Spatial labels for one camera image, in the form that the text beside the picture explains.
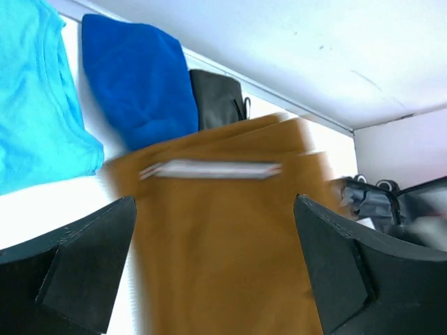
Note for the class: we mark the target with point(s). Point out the pink suitcase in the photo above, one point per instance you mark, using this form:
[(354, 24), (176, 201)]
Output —
[(416, 214)]

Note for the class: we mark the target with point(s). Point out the black leather pouch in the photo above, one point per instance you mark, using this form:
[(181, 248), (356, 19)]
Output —
[(219, 99)]

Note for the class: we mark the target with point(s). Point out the royal blue garment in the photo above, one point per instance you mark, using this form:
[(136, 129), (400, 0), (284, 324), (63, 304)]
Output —
[(139, 77)]

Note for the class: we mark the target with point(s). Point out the light blue shirt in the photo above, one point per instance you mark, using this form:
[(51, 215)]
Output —
[(43, 137)]

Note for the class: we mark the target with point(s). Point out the brown garment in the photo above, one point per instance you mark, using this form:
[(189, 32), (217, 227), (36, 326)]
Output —
[(215, 235)]

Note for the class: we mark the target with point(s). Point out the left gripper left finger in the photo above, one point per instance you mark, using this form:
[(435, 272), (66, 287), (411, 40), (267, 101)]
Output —
[(66, 280)]

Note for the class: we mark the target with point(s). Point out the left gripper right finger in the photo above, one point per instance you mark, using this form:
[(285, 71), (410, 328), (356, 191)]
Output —
[(367, 282)]

